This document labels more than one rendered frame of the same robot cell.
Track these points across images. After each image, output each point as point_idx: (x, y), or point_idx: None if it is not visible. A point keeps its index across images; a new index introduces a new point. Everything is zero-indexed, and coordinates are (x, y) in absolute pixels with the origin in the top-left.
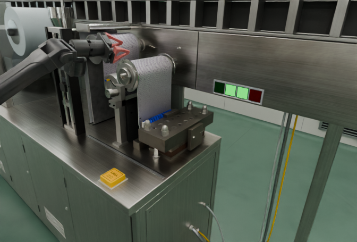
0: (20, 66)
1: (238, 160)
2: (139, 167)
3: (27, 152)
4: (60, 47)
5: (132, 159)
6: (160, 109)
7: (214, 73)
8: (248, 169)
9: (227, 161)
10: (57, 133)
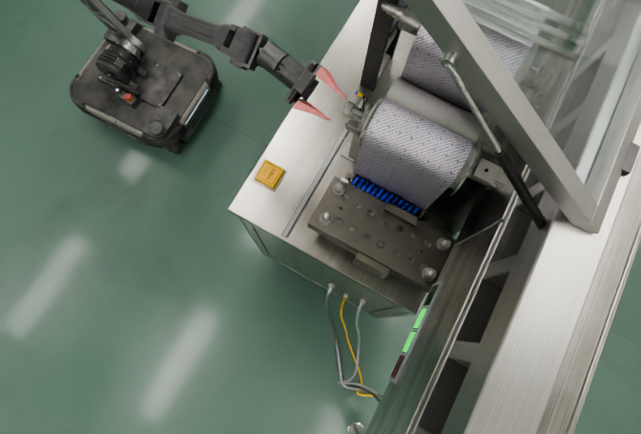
0: (209, 30)
1: (618, 381)
2: (300, 198)
3: None
4: (232, 51)
5: (315, 183)
6: (400, 193)
7: (447, 280)
8: (590, 403)
9: (607, 353)
10: (361, 53)
